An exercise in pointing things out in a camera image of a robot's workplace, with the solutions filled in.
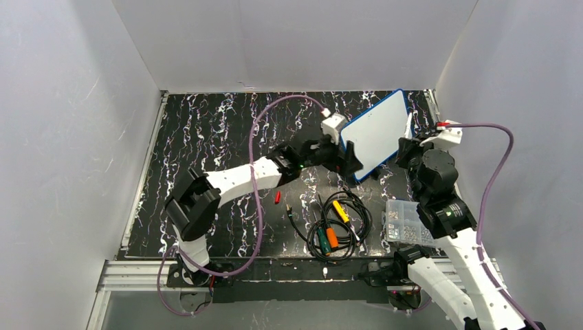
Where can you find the yellow handled screwdriver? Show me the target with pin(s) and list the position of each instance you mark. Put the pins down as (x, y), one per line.
(344, 218)

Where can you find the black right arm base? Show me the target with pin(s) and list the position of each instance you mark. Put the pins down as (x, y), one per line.
(404, 295)

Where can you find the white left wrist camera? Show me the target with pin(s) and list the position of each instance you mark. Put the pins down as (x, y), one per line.
(333, 126)

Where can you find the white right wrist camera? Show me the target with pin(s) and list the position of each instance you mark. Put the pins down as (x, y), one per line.
(446, 137)

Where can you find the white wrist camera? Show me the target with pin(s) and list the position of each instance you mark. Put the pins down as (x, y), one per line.
(333, 126)
(446, 137)

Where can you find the green handled screwdriver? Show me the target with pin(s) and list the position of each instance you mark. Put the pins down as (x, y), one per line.
(321, 231)

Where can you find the clear plastic screw box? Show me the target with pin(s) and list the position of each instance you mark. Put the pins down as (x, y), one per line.
(403, 225)

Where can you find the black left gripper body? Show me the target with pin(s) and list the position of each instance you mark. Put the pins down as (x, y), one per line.
(340, 154)

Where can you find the orange handled screwdriver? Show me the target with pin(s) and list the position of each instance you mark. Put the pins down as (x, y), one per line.
(331, 238)

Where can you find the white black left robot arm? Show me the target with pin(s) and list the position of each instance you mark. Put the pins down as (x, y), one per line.
(196, 197)

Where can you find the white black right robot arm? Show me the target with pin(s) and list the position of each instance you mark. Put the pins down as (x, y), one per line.
(482, 302)

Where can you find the red capped whiteboard marker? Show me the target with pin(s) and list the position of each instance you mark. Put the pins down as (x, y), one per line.
(408, 131)

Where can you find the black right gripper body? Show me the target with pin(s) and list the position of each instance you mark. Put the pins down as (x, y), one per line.
(407, 151)

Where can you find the blue framed whiteboard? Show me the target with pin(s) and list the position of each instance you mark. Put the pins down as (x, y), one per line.
(376, 131)

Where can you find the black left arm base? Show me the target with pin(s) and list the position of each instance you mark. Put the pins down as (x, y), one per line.
(197, 288)

